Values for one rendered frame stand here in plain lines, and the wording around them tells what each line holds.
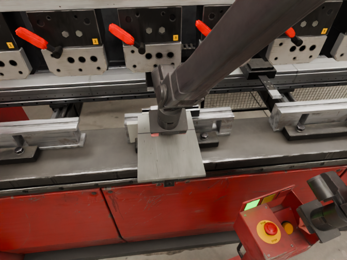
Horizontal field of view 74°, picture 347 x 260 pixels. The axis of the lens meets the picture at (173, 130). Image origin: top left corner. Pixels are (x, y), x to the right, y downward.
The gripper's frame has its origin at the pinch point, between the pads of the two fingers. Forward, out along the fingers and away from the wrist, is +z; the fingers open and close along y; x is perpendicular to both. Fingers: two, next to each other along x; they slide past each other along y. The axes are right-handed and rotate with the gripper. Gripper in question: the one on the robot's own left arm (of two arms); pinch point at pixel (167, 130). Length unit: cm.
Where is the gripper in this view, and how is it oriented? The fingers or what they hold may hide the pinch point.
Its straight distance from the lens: 70.4
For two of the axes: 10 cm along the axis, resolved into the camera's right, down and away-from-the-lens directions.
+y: -9.9, 0.8, -1.0
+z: -0.7, 3.1, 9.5
